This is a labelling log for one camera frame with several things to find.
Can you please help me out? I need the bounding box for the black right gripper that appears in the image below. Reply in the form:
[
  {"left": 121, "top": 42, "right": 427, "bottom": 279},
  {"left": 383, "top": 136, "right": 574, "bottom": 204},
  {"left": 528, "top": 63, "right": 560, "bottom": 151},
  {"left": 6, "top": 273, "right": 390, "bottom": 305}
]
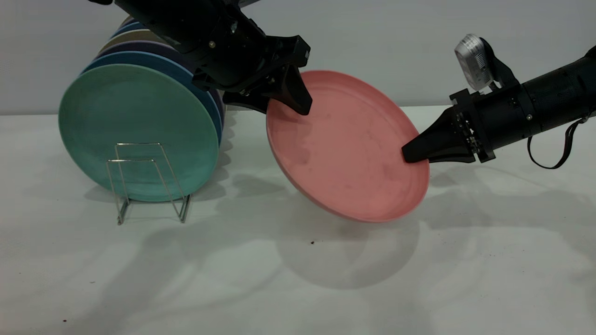
[{"left": 402, "top": 88, "right": 497, "bottom": 164}]

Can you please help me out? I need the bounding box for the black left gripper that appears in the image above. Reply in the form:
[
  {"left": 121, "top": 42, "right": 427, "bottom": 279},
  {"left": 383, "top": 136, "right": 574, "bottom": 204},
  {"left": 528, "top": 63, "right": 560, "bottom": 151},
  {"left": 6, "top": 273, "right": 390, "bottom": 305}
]
[{"left": 192, "top": 19, "right": 313, "bottom": 116}]

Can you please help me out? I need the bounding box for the pink round plate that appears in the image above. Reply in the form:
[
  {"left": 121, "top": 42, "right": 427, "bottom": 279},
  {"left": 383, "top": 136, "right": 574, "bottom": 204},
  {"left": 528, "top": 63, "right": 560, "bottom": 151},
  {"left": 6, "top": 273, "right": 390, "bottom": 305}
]
[{"left": 266, "top": 70, "right": 430, "bottom": 223}]

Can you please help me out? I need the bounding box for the blue round plate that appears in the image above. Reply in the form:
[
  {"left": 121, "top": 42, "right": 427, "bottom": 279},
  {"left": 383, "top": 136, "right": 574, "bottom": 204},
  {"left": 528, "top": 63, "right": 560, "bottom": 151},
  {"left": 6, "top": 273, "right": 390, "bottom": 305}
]
[
  {"left": 82, "top": 51, "right": 224, "bottom": 146},
  {"left": 111, "top": 21, "right": 146, "bottom": 39}
]

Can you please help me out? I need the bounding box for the green round plate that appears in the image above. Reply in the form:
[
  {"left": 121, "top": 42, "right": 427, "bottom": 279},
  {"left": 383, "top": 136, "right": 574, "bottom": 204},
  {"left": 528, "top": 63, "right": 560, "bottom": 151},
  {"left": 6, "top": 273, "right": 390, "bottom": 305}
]
[{"left": 59, "top": 64, "right": 220, "bottom": 203}]

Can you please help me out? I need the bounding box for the dark purple round plate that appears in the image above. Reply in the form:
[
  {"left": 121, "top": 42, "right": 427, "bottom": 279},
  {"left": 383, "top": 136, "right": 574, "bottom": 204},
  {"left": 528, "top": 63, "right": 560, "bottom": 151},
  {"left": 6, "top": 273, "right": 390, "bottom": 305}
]
[{"left": 95, "top": 40, "right": 226, "bottom": 127}]

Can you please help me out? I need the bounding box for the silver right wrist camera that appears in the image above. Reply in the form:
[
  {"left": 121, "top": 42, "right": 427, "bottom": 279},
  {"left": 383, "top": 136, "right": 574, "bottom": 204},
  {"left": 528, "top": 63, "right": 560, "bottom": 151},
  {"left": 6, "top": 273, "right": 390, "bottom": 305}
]
[{"left": 454, "top": 33, "right": 520, "bottom": 92}]

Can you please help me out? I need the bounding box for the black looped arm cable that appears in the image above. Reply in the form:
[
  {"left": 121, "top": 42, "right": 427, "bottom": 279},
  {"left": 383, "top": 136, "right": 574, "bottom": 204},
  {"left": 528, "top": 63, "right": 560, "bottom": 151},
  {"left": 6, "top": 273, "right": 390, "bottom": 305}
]
[{"left": 527, "top": 116, "right": 589, "bottom": 170}]

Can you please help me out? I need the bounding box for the metal wire plate rack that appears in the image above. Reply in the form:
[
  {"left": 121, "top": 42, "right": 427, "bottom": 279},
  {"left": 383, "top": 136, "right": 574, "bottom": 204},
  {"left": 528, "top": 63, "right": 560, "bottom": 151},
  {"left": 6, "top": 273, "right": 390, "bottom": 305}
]
[{"left": 107, "top": 143, "right": 192, "bottom": 226}]

